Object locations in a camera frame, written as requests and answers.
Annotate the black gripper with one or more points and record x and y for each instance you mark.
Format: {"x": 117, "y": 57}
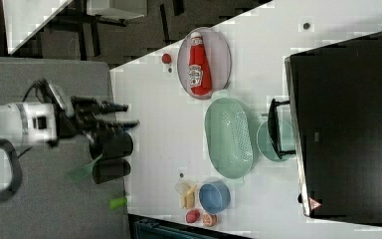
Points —
{"x": 77, "y": 115}

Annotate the mint green oval strainer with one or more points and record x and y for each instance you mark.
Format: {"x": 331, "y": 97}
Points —
{"x": 228, "y": 137}

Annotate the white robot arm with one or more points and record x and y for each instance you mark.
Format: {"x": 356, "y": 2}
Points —
{"x": 53, "y": 116}

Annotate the black cylindrical holder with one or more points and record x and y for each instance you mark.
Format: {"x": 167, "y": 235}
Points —
{"x": 110, "y": 169}
{"x": 111, "y": 146}

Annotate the green spatula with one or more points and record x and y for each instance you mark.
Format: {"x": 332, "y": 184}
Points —
{"x": 83, "y": 171}

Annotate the red ketchup bottle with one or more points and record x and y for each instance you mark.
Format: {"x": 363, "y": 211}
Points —
{"x": 199, "y": 71}

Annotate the grey table mat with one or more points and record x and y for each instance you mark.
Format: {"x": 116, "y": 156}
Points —
{"x": 48, "y": 205}

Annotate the yellow toy cheese pieces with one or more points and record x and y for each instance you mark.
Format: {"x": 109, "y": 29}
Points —
{"x": 186, "y": 193}

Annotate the grey round plate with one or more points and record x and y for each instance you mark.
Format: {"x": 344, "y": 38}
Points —
{"x": 218, "y": 56}

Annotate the red toy fruit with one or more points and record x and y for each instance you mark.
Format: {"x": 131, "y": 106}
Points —
{"x": 192, "y": 216}

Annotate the orange toy can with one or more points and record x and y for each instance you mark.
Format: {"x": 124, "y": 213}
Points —
{"x": 209, "y": 220}

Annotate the mint green cup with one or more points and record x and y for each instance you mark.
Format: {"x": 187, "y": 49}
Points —
{"x": 266, "y": 145}

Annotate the black toaster oven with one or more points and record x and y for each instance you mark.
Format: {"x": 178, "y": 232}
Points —
{"x": 335, "y": 102}

